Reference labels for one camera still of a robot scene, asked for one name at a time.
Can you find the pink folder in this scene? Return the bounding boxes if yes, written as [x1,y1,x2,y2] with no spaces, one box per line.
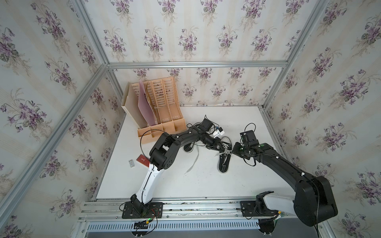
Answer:
[138,80,157,126]

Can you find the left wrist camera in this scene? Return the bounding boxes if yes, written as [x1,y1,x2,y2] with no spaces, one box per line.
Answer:
[196,118,225,138]

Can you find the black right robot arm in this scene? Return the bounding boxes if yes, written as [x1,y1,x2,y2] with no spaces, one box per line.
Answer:
[232,142,338,227]

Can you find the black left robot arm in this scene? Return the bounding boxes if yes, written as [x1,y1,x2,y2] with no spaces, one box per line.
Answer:
[131,125,225,216]

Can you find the small grey tag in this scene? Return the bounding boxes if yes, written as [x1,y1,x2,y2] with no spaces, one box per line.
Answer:
[129,160,135,168]

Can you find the small circuit board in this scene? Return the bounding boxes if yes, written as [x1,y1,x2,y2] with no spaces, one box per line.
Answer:
[133,221,149,230]

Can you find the peach plastic file organizer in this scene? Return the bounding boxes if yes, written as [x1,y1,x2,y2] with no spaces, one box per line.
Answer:
[131,77,186,144]

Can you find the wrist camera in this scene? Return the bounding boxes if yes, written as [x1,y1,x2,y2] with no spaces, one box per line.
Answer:
[240,130,259,147]
[196,118,225,138]

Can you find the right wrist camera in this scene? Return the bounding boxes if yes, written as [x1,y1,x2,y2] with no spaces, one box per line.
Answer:
[240,130,259,147]

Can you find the beige folder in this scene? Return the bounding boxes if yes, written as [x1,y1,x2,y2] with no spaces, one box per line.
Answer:
[121,82,148,129]

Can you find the red card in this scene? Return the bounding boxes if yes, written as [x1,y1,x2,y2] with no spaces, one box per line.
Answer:
[137,154,150,167]

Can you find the black canvas sneaker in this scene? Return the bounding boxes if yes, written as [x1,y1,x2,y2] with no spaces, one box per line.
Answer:
[183,143,199,174]
[218,136,233,174]

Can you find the aluminium rail frame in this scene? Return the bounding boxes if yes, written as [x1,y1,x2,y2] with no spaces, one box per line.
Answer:
[0,0,337,238]

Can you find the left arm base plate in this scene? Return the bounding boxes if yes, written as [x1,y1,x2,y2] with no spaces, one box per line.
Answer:
[122,202,164,219]

